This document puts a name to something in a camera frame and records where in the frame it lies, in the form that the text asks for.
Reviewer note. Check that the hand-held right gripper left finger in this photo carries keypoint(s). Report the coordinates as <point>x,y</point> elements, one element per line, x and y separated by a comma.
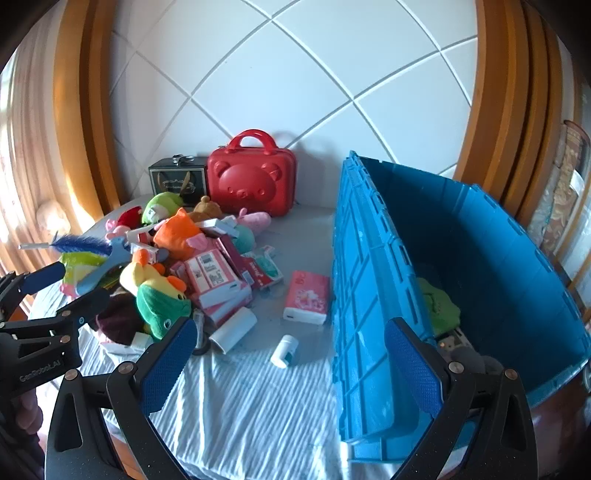
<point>168,364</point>

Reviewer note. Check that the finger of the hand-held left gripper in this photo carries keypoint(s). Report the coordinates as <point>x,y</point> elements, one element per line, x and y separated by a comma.
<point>44,279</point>
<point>92,302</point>

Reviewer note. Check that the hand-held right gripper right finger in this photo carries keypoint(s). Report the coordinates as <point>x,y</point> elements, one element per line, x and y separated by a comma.
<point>413,369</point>

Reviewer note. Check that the dark maroon plush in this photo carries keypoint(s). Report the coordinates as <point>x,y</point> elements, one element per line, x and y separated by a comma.
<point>117,318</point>

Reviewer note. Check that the white paper roll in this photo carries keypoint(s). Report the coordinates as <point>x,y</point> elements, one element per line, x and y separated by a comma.
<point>233,330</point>

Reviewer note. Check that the pink and white tissue box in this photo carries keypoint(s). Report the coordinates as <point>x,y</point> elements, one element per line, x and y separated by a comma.
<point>226,302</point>
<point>210,272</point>

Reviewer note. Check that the blue plastic crate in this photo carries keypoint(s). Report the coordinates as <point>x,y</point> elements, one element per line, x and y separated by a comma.
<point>369,277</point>

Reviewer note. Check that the light blue plastic slingshot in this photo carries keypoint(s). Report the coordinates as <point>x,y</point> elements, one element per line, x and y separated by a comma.
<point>99,274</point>

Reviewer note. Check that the lime green packet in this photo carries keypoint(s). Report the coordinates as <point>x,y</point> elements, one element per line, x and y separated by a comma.
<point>76,272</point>

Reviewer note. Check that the blue feather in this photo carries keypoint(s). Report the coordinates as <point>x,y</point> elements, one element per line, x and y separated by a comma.
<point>78,243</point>

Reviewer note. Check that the yellow plush toy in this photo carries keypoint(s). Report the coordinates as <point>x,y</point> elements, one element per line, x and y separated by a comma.
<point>138,272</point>

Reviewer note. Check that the dark green plush toy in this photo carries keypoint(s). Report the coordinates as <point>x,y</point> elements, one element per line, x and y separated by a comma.
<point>159,307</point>

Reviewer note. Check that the light green flat plush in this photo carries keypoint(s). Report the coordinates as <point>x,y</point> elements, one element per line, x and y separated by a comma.
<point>438,304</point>

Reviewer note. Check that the small pink pig plush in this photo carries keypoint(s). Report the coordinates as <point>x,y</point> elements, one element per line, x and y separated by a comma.
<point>114,229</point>

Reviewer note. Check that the small dark pink box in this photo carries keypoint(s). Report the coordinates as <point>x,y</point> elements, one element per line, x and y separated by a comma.
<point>178,271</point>

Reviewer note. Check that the red plush toy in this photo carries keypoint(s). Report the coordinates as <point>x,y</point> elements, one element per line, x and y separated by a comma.
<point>130,217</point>

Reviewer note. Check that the orange plush toy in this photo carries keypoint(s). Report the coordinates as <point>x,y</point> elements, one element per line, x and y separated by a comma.
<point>178,235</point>

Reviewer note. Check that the white pill bottle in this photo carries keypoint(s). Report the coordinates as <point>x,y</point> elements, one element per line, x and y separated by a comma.
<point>282,350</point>

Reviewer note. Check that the green avocado plush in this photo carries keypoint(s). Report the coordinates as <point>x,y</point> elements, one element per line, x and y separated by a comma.
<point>161,207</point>

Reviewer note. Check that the beige curtain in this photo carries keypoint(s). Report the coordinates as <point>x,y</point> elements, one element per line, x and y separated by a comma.
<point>27,161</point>

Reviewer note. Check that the dark red box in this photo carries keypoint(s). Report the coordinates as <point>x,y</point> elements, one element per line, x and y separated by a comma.
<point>231,254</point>

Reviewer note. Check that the red packet with teal print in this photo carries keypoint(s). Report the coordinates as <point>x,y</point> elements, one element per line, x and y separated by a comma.
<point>258,274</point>

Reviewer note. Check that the pink tissue pack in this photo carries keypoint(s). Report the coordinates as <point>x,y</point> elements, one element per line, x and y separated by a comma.
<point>307,295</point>

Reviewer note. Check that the white flat box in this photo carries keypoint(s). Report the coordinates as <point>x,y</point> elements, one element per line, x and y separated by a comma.
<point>213,224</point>

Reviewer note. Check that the black gift box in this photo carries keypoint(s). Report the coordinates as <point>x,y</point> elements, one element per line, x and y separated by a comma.
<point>175,182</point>

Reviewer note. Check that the teal plush toy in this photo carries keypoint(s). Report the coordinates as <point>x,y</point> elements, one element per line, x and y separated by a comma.
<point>244,240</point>

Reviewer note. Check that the brown bear plush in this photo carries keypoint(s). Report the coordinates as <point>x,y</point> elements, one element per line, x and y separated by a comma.
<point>207,207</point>

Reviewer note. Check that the pink plush toy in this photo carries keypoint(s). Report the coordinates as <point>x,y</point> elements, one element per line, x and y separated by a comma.
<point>256,220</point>

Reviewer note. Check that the red bear suitcase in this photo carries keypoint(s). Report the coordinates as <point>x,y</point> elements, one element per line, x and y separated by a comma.
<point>249,180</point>

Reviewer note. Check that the rolled patterned carpet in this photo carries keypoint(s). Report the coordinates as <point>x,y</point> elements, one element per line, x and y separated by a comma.
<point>565,194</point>

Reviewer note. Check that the wooden door frame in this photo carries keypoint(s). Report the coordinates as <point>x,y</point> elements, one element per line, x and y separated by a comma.
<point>508,92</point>
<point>87,115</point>

